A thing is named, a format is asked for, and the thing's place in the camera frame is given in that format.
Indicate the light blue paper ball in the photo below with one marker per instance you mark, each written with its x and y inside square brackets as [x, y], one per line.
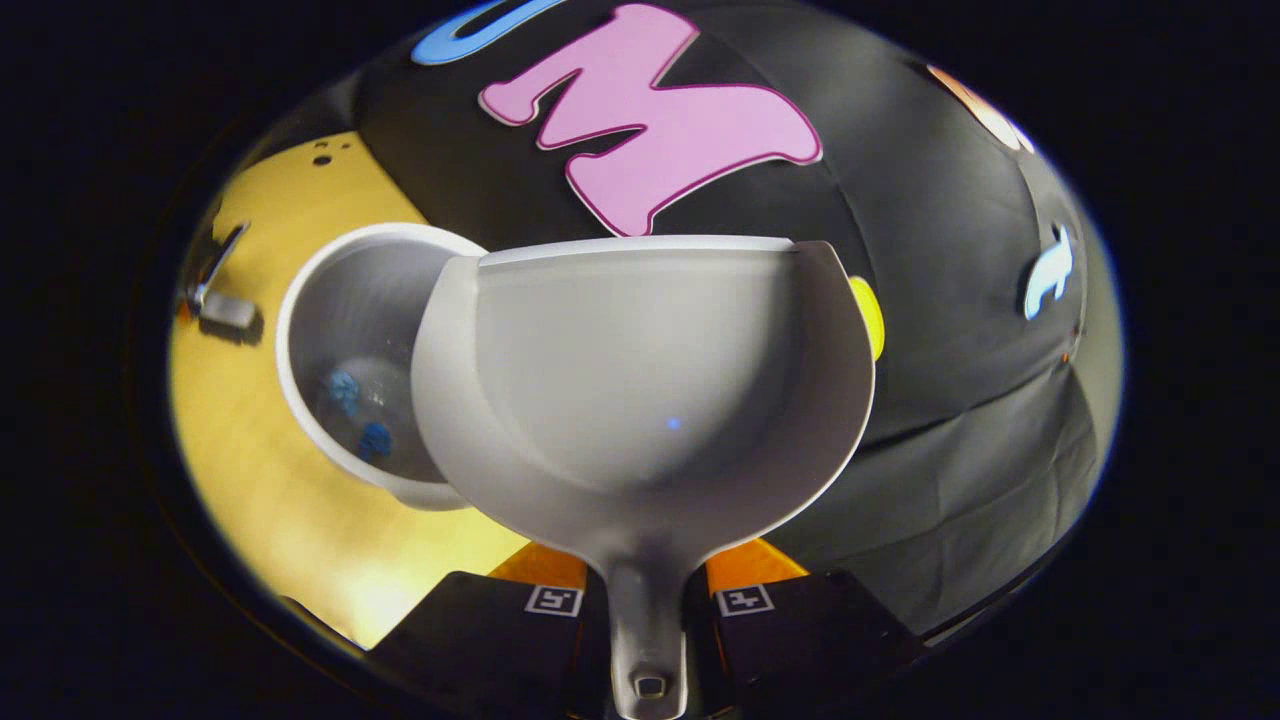
[344, 390]

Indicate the white ribbed garbage bin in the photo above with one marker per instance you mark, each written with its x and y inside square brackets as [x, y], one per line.
[340, 300]

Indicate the grey plastic dustpan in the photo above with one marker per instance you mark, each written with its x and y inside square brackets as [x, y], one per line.
[640, 400]

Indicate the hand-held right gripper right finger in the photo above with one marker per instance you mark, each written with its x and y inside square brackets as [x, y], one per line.
[800, 640]

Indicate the wooden desktop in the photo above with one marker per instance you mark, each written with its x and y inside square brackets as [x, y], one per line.
[280, 540]

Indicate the black backdrop cloth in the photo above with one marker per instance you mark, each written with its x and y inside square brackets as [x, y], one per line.
[900, 250]

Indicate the small grey broom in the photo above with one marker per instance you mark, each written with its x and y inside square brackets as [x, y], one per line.
[228, 312]

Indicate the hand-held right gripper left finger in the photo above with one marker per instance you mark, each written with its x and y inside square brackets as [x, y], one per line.
[480, 640]

